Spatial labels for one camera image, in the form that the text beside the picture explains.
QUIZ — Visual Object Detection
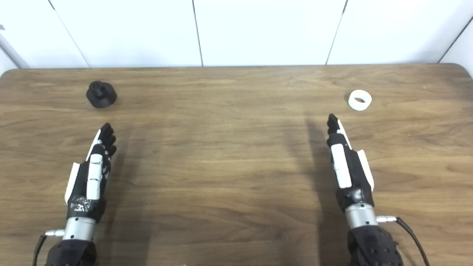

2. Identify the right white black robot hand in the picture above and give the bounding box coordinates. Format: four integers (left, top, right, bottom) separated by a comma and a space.
326, 113, 375, 213

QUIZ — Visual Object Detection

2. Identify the white plastic ring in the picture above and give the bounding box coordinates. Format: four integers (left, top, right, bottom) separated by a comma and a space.
348, 90, 372, 111

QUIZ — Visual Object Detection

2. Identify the round black plastic part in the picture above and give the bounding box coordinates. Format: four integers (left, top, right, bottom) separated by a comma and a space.
86, 81, 118, 109

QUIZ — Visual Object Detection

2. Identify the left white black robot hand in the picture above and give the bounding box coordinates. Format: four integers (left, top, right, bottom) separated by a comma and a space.
65, 123, 118, 222

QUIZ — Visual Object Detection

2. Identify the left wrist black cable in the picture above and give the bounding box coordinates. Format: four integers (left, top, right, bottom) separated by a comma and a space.
33, 230, 65, 266

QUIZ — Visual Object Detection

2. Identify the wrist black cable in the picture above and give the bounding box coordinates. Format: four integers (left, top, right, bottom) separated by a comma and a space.
33, 230, 65, 266
376, 215, 431, 266

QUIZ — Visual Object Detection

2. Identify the grey vertical wall trim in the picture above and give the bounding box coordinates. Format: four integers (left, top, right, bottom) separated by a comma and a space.
0, 33, 30, 69

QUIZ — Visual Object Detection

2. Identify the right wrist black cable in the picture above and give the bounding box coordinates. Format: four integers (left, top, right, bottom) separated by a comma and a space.
376, 215, 431, 266

